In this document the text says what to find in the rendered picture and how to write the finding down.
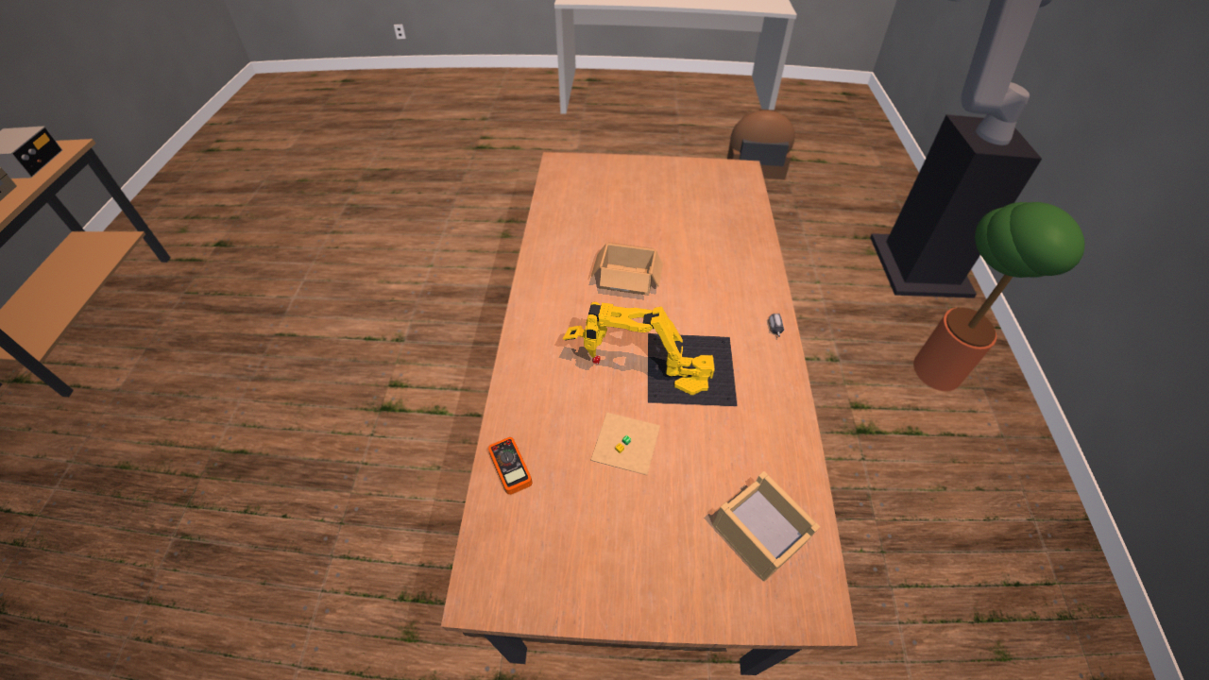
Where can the orange digital multimeter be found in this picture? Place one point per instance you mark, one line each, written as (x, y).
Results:
(510, 465)

